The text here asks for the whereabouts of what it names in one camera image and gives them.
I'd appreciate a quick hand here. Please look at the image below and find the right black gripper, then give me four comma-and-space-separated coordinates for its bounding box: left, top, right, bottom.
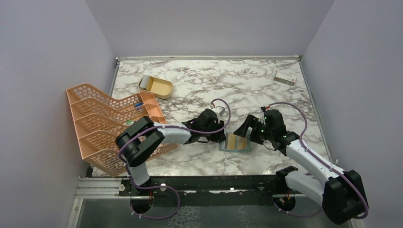
234, 114, 274, 145

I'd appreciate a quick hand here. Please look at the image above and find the gold credit card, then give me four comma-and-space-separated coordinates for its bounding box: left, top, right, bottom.
226, 133, 237, 151
236, 137, 249, 151

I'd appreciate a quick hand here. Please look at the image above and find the green card holder wallet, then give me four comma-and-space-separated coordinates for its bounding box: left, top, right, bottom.
218, 130, 251, 153

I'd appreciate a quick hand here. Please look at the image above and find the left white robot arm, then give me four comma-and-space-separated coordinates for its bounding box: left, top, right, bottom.
115, 106, 226, 195

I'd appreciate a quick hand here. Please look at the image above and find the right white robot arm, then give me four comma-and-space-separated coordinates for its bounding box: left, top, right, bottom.
234, 109, 369, 225

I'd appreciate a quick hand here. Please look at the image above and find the tan oval card tray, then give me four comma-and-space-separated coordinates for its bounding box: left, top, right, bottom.
140, 76, 173, 99

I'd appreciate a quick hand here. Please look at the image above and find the silver card stack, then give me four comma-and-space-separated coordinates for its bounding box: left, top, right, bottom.
138, 76, 154, 91

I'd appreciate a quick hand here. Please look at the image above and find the white red small box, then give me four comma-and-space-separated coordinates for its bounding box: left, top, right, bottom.
274, 70, 296, 86

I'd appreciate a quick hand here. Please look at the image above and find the peach plastic file organizer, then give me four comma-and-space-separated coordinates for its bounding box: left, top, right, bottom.
66, 84, 166, 177

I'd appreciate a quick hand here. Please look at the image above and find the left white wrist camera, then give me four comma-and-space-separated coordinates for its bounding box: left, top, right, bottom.
212, 106, 226, 117

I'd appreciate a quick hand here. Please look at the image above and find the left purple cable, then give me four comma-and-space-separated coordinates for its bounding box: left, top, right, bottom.
118, 98, 232, 220

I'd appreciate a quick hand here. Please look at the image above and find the purple cable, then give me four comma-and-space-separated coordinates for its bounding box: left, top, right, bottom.
118, 98, 232, 220
261, 102, 370, 219

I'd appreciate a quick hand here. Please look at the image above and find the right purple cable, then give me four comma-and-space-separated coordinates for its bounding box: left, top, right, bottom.
261, 102, 370, 219

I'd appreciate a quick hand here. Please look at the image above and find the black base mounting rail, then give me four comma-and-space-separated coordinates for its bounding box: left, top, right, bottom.
118, 175, 297, 207

